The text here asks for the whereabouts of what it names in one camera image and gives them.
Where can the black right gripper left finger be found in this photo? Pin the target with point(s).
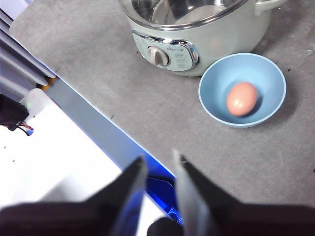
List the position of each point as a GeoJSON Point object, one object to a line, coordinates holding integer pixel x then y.
{"type": "Point", "coordinates": [86, 218]}

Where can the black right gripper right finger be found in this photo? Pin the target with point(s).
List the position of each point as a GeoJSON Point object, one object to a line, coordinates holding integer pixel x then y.
{"type": "Point", "coordinates": [233, 218]}

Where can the brown egg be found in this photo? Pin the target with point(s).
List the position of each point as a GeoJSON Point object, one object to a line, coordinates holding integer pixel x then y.
{"type": "Point", "coordinates": [242, 98]}

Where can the pale green electric steamer pot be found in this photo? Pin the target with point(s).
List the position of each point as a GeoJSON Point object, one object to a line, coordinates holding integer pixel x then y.
{"type": "Point", "coordinates": [221, 41]}

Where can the round black object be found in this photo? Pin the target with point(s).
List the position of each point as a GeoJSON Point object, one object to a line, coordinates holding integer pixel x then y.
{"type": "Point", "coordinates": [163, 227]}

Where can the blue ribbed bowl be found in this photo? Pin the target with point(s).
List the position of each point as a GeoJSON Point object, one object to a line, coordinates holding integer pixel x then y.
{"type": "Point", "coordinates": [216, 81]}

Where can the silver aluminium frame rail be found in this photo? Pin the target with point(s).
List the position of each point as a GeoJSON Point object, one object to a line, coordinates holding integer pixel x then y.
{"type": "Point", "coordinates": [22, 61]}

